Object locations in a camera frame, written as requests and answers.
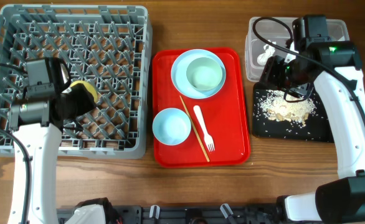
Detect mint green bowl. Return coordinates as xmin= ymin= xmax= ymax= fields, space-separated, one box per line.
xmin=186 ymin=57 xmax=223 ymax=91

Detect rice and food scraps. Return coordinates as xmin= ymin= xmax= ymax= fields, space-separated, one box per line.
xmin=255 ymin=90 xmax=316 ymax=128

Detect yellow plastic cup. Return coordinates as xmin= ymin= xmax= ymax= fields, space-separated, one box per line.
xmin=70 ymin=80 xmax=98 ymax=103

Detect grey dishwasher rack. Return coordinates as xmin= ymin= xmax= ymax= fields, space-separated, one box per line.
xmin=0 ymin=4 xmax=153 ymax=159

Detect clear plastic bin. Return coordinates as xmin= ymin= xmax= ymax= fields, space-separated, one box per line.
xmin=245 ymin=16 xmax=354 ymax=83

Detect white plastic fork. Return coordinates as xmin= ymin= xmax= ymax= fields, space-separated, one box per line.
xmin=193 ymin=105 xmax=215 ymax=152

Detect wooden chopstick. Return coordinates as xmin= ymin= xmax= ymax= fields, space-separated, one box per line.
xmin=179 ymin=95 xmax=210 ymax=162

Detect black tray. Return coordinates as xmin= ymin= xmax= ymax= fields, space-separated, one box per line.
xmin=252 ymin=83 xmax=334 ymax=142

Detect white plastic wrapper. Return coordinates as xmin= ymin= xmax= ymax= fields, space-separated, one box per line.
xmin=257 ymin=44 xmax=275 ymax=66

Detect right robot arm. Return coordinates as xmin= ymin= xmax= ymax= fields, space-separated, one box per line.
xmin=260 ymin=15 xmax=365 ymax=223

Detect small light blue bowl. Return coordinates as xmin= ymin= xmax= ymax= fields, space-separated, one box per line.
xmin=152 ymin=108 xmax=191 ymax=146

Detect red plastic tray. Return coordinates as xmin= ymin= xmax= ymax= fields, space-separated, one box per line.
xmin=152 ymin=47 xmax=250 ymax=168

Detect large light blue plate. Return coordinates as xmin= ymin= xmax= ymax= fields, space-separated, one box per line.
xmin=171 ymin=49 xmax=226 ymax=100

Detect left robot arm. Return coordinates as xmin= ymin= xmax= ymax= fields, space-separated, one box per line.
xmin=8 ymin=57 xmax=98 ymax=223

